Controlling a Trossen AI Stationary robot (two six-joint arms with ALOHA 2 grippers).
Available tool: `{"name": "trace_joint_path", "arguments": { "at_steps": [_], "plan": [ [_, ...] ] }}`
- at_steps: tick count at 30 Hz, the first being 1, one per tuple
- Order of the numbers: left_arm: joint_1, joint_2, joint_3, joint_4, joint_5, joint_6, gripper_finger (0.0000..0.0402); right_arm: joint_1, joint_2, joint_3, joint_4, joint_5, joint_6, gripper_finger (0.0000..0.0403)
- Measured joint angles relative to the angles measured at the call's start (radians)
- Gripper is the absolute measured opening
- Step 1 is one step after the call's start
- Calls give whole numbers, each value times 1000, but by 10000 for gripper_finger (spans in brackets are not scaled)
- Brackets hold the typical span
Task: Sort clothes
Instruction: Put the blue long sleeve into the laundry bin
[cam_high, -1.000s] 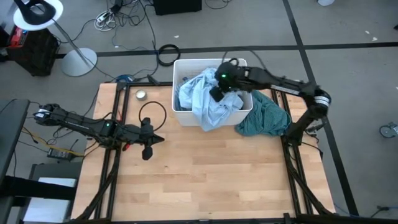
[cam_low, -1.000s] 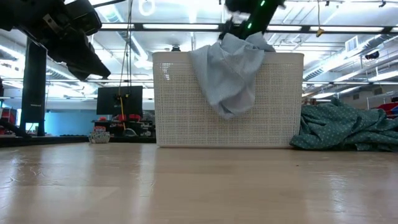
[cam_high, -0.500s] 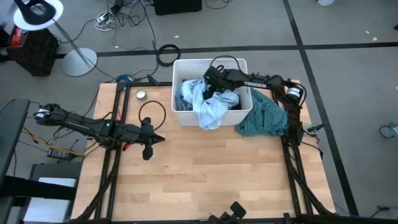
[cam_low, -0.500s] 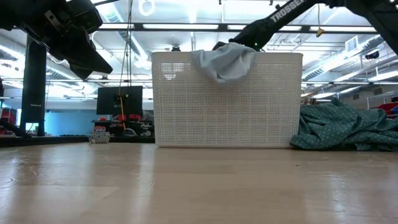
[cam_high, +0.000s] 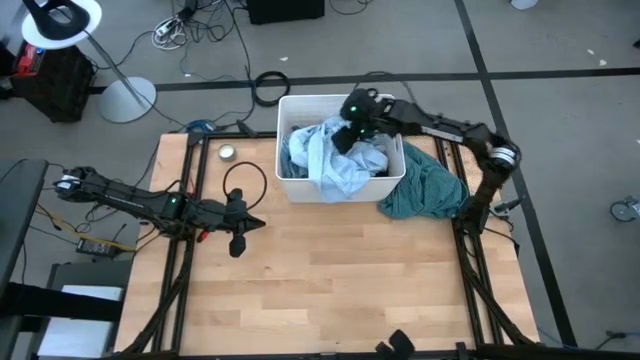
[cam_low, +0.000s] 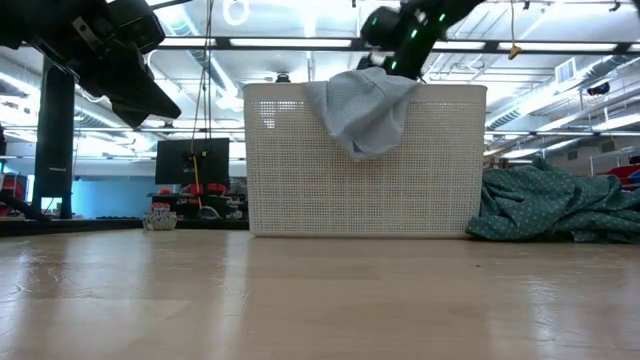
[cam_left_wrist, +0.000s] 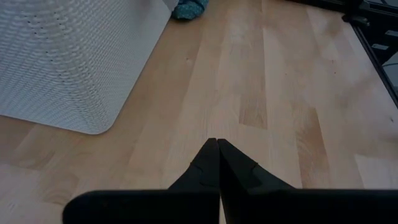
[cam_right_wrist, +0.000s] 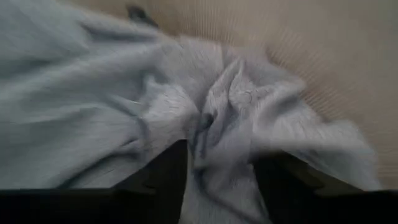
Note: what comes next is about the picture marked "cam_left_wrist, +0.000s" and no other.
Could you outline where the white woven plastic basket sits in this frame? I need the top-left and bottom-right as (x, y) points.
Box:
(0, 0), (180, 136)

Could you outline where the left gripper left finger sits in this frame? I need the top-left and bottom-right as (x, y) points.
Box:
(62, 138), (221, 224)

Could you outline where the black aluminium table frame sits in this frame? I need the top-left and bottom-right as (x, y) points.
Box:
(285, 0), (398, 109)

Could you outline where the dark teal garment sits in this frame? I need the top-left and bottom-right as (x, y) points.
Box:
(171, 0), (210, 21)

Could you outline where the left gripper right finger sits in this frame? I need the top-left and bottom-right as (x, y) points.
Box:
(217, 139), (398, 224)

